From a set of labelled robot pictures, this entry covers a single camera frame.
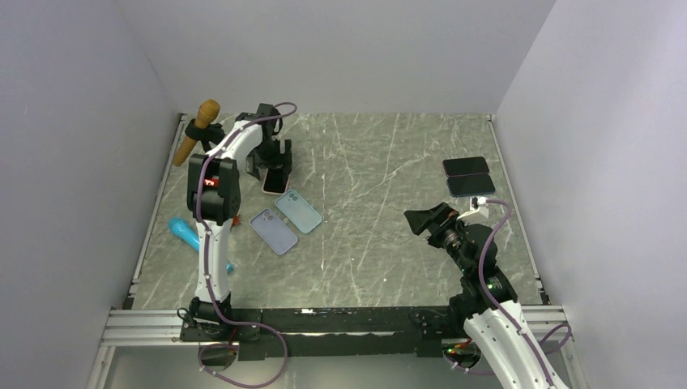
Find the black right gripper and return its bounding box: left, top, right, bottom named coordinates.
left=404, top=202, right=472, bottom=274

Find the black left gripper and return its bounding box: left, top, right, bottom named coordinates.
left=249, top=139, right=292, bottom=182

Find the black phone blue edge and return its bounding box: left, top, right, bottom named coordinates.
left=446, top=174, right=496, bottom=198

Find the light blue phone case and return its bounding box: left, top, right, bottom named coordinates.
left=275, top=189, right=323, bottom=234

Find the dark magenta phone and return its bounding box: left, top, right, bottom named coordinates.
left=442, top=156, right=490, bottom=177

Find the lavender phone case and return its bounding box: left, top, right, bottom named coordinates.
left=250, top=209, right=298, bottom=256

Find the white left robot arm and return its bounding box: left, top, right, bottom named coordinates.
left=173, top=100, right=292, bottom=340

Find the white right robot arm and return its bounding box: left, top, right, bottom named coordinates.
left=404, top=197, right=566, bottom=388

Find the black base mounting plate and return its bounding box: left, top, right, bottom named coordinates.
left=177, top=306, right=468, bottom=361

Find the blue marker pen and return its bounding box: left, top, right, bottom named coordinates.
left=167, top=217, right=234, bottom=274

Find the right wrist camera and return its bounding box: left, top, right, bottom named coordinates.
left=470, top=196, right=489, bottom=220

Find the aluminium table edge rail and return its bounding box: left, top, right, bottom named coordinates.
left=122, top=113, right=189, bottom=310

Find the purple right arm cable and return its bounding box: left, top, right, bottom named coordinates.
left=442, top=199, right=574, bottom=389

